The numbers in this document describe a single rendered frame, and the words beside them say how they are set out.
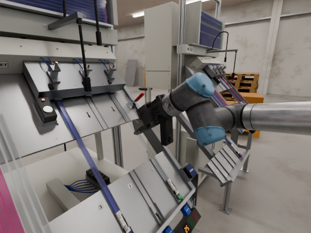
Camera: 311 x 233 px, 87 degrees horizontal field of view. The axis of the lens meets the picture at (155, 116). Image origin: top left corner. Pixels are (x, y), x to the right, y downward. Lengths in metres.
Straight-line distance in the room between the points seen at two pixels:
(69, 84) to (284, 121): 0.63
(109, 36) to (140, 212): 0.76
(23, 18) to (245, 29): 9.01
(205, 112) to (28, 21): 0.64
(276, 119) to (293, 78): 8.71
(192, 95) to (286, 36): 8.82
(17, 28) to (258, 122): 0.78
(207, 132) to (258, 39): 8.86
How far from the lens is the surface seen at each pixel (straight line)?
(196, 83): 0.45
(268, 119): 0.48
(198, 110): 0.44
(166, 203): 0.65
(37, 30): 0.76
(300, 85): 9.22
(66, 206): 0.83
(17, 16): 0.76
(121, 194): 0.57
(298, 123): 0.47
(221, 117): 0.47
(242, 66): 9.21
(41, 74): 0.66
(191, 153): 0.99
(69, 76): 0.68
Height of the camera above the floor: 1.20
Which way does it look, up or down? 17 degrees down
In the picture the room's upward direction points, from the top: 1 degrees counter-clockwise
